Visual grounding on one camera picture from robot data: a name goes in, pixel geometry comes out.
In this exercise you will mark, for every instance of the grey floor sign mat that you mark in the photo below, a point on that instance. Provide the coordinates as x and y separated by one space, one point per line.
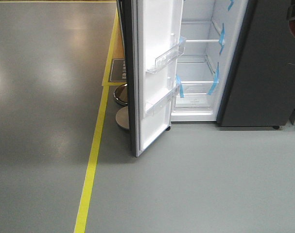
117 72

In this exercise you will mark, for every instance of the matte silver sign stand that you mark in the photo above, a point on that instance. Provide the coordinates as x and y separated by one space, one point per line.
122 118

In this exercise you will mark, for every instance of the grey fridge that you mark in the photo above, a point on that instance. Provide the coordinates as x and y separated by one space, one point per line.
260 90

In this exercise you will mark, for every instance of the chrome stanchion post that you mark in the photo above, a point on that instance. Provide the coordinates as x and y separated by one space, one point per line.
120 95

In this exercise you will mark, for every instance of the lower clear door bin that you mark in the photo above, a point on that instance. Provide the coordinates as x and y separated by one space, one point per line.
159 99

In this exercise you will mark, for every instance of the white fridge door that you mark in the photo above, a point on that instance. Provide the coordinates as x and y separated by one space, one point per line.
148 25

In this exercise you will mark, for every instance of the clear door bin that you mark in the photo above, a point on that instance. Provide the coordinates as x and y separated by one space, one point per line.
159 99
156 61

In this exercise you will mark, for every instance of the upper clear door bin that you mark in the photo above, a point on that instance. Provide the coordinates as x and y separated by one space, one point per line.
156 61

